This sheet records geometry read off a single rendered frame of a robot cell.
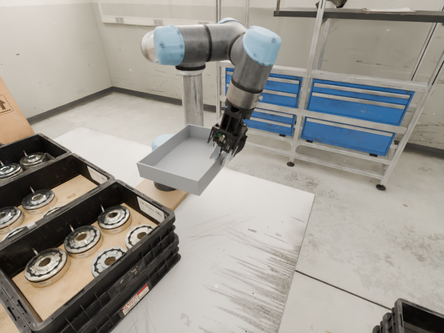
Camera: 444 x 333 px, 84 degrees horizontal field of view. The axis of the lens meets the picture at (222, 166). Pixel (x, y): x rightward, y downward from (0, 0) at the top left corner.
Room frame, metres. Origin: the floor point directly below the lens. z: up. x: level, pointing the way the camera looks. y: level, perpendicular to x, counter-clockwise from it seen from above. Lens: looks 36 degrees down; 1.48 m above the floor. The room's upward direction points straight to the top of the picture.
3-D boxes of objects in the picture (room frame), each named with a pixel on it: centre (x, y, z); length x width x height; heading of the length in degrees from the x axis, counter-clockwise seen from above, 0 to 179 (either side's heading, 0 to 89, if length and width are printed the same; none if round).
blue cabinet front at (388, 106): (1.92, -1.07, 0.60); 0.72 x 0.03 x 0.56; 64
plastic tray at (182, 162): (0.64, 0.09, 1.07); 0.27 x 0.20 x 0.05; 154
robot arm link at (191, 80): (0.99, 0.12, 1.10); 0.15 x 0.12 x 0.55; 114
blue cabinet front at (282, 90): (2.27, -0.35, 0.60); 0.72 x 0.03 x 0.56; 64
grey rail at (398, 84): (2.12, -0.72, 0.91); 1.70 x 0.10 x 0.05; 64
